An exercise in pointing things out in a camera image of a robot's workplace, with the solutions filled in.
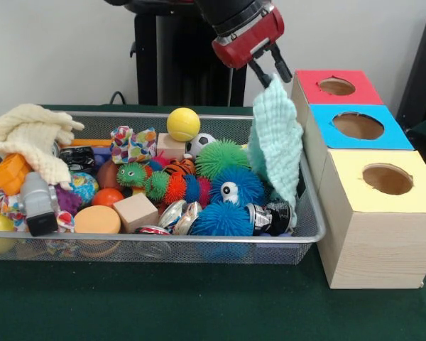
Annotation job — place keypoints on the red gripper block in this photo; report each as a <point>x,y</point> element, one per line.
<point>248,40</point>

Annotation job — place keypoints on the blue spiky rubber ball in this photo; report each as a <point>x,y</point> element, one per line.
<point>223,218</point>
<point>246,184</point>

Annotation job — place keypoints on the crushed black drink can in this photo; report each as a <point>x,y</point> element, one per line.
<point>270,218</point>

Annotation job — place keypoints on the rainbow spiky caterpillar toy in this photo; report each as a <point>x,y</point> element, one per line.
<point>163,184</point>

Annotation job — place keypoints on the light blue waffle cloth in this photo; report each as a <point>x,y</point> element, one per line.
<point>280,142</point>

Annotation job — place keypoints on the cream waffle cloth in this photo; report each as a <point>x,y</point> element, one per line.
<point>32,135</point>

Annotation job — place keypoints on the polka dot fabric bow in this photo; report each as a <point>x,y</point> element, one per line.
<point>133,144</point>

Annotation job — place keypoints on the large green spiky ball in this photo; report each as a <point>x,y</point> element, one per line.
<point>222,158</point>

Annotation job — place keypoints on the yellow tennis ball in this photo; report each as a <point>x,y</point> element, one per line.
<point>183,124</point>

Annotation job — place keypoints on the black and white soccer ball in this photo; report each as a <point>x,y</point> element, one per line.
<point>202,142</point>

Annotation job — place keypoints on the silver toy robot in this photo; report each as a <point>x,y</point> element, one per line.
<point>39,204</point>

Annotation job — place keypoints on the black upright panel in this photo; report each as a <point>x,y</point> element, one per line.
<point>422,71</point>

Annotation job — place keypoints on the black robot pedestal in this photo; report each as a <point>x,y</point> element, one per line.
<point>170,71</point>

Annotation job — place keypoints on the wooden box with three holes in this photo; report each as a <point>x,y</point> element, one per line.
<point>376,248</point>

